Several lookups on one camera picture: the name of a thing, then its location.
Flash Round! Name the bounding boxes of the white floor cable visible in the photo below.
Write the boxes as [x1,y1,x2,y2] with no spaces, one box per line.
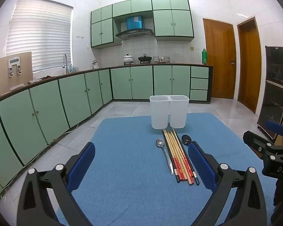
[61,122,80,135]

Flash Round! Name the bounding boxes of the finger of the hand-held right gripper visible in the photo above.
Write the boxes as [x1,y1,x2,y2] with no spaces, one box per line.
[265,120,283,137]
[242,130,277,151]

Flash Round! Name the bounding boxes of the blue tablecloth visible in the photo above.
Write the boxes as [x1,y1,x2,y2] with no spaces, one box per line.
[54,112,277,226]

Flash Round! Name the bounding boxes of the black chopstick silver band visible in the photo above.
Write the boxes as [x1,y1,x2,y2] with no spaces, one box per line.
[162,130,180,183]

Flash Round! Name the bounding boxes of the white clip device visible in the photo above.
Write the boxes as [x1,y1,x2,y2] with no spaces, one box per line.
[8,58,22,77]

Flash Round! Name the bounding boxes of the dark kitchen countertop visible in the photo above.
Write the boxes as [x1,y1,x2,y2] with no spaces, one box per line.
[0,63,214,106]

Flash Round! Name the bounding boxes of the bamboo chopstick red floral end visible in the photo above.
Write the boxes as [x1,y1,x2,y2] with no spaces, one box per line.
[169,131,191,184]
[172,128,196,179]
[166,129,186,182]
[164,129,183,181]
[171,131,194,186]
[168,131,188,182]

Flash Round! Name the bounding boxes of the range hood with blue chimney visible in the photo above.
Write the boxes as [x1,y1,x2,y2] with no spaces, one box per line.
[115,16,155,40]

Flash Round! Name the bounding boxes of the black glass-front cabinet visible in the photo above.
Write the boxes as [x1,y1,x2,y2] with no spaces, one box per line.
[257,46,283,144]

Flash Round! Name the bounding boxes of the bundle of wooden chopsticks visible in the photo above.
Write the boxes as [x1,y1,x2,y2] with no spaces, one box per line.
[175,131,200,185]

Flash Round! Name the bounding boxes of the green kitchen cabinets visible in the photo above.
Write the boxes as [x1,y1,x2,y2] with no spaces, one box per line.
[90,0,195,50]
[0,65,214,195]

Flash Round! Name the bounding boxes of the metal kitchen faucet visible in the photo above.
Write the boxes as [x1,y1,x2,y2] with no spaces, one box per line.
[62,54,69,74]

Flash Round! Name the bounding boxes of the green upper kitchen cabinets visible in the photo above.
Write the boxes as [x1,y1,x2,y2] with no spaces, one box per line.
[90,0,195,50]

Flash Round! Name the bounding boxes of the white window blind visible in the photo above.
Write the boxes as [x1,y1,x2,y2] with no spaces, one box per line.
[5,0,74,73]

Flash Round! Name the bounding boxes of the metal spoon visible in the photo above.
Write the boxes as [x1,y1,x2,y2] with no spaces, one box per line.
[156,138,174,176]

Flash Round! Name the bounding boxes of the gas stove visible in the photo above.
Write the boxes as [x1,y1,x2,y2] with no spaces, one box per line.
[119,61,154,66]

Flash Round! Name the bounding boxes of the brown wooden door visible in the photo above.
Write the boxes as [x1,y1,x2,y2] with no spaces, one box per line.
[203,18,237,99]
[237,16,262,115]

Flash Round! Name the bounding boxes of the cluster of glass jars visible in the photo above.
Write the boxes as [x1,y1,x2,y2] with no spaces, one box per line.
[153,56,175,64]

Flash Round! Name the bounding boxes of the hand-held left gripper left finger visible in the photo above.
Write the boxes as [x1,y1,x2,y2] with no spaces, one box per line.
[16,142,96,226]

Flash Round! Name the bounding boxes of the green lower kitchen cabinets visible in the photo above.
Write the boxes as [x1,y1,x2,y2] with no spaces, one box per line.
[0,65,214,195]

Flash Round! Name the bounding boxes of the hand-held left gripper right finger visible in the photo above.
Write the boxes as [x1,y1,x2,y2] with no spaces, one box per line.
[187,141,267,226]

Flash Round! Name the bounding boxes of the white plastic container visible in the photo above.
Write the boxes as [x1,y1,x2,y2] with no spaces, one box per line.
[168,95,190,129]
[149,95,171,130]

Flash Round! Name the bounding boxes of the brown water purifier box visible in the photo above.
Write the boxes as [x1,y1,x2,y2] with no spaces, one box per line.
[0,52,34,96]

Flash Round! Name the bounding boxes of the black wok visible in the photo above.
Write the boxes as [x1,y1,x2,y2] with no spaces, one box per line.
[138,54,153,63]

